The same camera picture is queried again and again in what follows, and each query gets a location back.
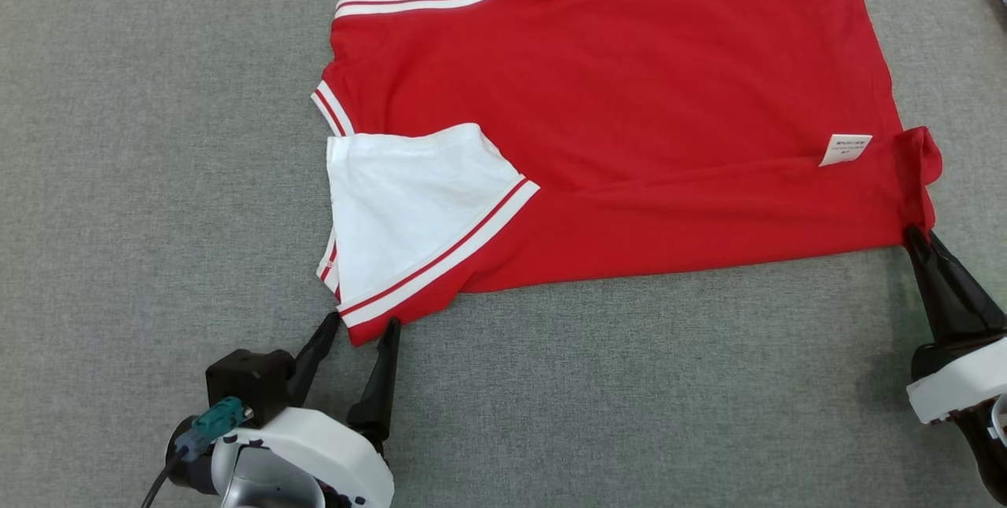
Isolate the left cable with teal connector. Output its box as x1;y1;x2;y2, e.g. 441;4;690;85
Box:
142;396;254;508

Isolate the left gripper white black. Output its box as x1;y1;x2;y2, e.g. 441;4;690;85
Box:
165;312;401;508

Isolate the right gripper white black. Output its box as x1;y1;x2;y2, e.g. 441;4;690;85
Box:
903;225;1007;425

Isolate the red white striped shirt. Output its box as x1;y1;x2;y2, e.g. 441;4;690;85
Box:
311;0;943;348

